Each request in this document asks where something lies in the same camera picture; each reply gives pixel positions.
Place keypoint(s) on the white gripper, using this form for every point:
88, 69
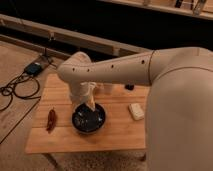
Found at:
79, 92

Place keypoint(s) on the black eraser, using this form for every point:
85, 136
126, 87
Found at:
129, 87

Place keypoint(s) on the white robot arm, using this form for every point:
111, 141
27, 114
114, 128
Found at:
179, 108

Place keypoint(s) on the black bowl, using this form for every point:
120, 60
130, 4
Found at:
88, 121

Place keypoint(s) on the red chili pepper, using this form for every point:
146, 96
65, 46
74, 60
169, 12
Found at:
51, 120

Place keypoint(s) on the black power adapter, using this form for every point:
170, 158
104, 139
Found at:
33, 69

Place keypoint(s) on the wooden folding table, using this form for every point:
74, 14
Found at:
119, 132

